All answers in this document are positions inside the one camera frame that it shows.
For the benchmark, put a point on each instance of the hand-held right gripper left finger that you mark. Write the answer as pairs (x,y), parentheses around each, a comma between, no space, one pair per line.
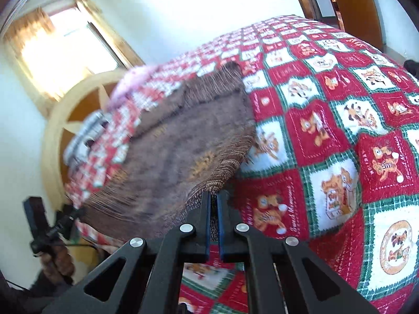
(204,225)

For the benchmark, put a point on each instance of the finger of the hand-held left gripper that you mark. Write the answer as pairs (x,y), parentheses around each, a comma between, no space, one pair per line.
(34,216)

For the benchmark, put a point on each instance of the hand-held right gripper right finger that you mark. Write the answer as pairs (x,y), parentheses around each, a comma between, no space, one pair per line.
(222,229)

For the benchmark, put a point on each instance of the brown knitted sweater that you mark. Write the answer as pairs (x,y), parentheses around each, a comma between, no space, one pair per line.
(170,157)

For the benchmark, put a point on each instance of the person's left forearm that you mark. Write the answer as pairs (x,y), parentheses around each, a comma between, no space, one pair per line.
(32,296)

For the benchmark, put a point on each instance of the person's left hand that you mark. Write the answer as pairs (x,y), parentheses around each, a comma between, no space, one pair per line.
(60,265)

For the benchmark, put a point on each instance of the cream and wood headboard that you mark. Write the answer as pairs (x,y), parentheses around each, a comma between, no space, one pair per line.
(55,130)

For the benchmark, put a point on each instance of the grey patterned pillow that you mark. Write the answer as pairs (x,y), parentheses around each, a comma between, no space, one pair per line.
(85,137)

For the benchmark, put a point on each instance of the red printed bear quilt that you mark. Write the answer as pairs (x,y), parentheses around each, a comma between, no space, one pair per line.
(327,137)

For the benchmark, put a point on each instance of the pink blanket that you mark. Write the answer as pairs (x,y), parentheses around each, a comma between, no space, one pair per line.
(131,81)

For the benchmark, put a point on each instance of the wide yellow curtain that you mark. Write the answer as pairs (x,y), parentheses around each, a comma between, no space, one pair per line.
(29,49)

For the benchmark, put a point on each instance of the window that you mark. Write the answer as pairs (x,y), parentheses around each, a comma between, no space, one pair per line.
(81,45)

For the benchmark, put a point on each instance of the narrow yellow curtain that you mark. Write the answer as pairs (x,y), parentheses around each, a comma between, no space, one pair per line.
(111,32)

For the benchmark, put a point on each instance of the dark bag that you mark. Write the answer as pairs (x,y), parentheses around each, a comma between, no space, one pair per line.
(412,65)

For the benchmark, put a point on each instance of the brown wooden door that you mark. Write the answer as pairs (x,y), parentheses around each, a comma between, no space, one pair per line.
(356,9)

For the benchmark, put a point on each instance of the brown door frame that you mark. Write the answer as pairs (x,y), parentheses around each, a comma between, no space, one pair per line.
(307,0)

